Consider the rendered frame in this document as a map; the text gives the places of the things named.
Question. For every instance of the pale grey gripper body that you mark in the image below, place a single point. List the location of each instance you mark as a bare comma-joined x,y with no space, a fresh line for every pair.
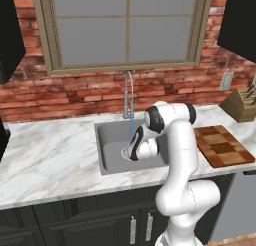
127,156

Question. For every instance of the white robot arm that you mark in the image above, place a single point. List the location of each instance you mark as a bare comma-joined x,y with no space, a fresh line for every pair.
181,163

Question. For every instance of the grey steel sink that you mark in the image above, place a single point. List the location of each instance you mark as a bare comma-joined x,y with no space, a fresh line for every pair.
113,146

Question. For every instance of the silver sink faucet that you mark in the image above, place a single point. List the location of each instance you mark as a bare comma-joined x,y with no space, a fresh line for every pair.
127,103

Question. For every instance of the brown checkered cutting board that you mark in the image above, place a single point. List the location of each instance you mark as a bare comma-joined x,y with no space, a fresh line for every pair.
221,146

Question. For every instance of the blue water stream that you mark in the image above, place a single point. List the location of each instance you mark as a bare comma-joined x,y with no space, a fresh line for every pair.
131,130

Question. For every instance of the black base cupboard door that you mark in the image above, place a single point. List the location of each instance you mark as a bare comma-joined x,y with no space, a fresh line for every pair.
90,228
158,226

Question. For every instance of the grey dishwasher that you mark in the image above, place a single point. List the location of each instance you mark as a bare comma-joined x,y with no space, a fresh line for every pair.
238,206

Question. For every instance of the wooden knife block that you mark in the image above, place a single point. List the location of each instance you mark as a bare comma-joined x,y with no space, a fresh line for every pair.
238,105

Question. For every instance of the black appliance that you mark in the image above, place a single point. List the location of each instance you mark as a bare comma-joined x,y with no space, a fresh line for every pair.
3,140

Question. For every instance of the black drawer front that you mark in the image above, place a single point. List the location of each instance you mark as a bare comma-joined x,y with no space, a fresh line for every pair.
16,223

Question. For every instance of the grey wall outlet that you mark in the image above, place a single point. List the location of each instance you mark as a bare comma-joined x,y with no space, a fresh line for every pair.
226,81

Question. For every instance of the window with beige frame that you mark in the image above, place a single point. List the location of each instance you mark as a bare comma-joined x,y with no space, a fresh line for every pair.
126,26

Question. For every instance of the black wall cupboard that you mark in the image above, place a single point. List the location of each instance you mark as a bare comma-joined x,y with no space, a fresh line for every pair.
238,20
10,36

